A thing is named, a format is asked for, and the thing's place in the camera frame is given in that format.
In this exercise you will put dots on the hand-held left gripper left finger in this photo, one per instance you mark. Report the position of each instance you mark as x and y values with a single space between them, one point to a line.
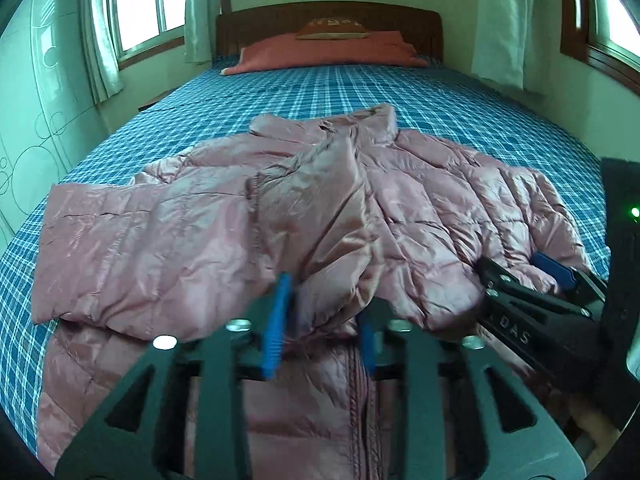
277 330

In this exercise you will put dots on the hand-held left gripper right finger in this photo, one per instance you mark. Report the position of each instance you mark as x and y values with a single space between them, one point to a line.
369 345

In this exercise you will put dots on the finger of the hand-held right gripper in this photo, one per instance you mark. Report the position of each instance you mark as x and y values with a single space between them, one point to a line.
552 270
530 320

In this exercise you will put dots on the pink puffer jacket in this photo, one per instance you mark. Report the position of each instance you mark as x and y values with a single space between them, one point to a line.
200 230

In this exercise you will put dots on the bed with blue plaid sheet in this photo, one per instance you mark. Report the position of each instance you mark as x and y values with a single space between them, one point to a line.
475 105

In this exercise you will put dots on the brown framed window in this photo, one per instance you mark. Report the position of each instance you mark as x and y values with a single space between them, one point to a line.
605 20

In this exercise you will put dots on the pale green curtain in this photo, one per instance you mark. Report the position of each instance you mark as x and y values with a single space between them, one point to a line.
510 20
102 50
202 10

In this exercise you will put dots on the red folded blanket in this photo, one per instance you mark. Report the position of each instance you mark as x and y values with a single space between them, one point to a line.
325 52

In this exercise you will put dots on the wooden headboard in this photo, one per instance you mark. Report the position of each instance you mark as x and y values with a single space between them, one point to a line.
400 20

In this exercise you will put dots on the brown embroidered pillow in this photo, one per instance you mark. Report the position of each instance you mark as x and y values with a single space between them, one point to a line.
330 27

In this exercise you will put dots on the white wardrobe with circle pattern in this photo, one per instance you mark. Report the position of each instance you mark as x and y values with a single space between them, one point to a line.
45 100

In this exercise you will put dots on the white framed window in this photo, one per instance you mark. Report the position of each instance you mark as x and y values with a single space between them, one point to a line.
140 5

